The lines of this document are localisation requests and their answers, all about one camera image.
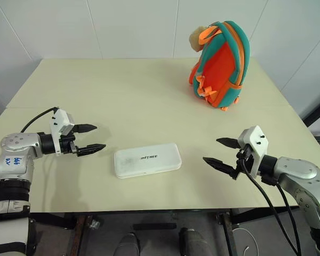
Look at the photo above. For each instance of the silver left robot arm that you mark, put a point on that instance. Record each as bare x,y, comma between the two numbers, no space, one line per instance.
14,162

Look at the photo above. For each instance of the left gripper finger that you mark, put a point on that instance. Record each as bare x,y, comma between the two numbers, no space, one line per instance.
92,149
88,128

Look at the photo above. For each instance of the white rectangular case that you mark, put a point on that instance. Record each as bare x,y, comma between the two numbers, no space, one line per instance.
146,160

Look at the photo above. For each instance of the teal and orange backpack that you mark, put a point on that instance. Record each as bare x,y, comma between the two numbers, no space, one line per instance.
218,64

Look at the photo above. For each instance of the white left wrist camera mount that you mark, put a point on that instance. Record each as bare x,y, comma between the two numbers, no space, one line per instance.
59,118

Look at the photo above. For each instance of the rusty metal table leg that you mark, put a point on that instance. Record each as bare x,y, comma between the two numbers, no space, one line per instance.
226,234
82,234

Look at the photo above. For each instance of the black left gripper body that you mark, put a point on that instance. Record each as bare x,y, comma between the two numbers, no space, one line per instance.
67,144

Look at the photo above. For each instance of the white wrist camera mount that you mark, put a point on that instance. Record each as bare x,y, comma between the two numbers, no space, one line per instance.
59,118
256,141

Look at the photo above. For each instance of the brown fuzzy plush toy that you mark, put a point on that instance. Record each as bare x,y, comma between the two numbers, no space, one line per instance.
196,38

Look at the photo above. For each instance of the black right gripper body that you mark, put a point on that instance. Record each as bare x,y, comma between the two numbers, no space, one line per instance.
244,160

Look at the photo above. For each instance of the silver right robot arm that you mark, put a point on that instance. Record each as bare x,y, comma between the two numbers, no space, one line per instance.
301,176

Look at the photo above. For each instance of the small clear plastic piece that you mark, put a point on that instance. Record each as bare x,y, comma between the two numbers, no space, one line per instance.
94,224

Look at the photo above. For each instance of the black table frame bar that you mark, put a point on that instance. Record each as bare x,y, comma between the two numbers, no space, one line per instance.
149,210

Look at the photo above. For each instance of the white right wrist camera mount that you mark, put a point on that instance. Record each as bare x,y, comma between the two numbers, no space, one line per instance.
256,141

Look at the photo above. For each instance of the grey rounded shape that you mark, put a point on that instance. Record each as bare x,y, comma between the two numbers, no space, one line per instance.
126,245
194,242

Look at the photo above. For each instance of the black diagonal frame beam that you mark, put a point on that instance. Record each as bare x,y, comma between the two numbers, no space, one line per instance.
317,112

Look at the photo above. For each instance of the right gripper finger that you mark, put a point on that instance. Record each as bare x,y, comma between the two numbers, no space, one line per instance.
229,142
220,165

